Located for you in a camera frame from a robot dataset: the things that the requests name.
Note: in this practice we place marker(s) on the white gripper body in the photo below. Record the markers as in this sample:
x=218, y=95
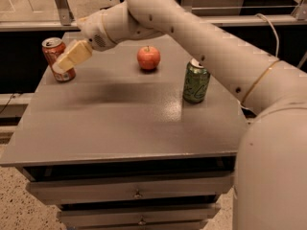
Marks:
x=93, y=32

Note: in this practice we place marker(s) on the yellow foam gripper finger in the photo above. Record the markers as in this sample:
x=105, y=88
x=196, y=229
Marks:
x=76, y=52

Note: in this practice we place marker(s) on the red coke can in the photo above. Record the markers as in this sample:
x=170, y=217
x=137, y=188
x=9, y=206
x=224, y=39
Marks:
x=52, y=48

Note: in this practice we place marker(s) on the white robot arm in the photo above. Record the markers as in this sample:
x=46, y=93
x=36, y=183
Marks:
x=270, y=186

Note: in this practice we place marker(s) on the green soda can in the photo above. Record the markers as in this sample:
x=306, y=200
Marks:
x=196, y=82

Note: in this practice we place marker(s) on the red apple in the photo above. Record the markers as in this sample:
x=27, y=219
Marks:
x=148, y=58

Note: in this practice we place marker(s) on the grey drawer cabinet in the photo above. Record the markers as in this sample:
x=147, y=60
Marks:
x=113, y=120

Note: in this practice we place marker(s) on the top grey drawer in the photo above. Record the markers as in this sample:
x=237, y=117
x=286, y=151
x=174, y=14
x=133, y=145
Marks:
x=131, y=188

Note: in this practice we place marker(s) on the grey drawer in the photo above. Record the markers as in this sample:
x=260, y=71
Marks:
x=131, y=188
x=139, y=216

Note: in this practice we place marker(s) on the lower grey drawer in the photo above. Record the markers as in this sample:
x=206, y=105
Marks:
x=139, y=216

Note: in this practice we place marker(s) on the metal window rail frame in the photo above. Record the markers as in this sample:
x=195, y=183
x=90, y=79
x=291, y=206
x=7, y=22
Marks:
x=25, y=15

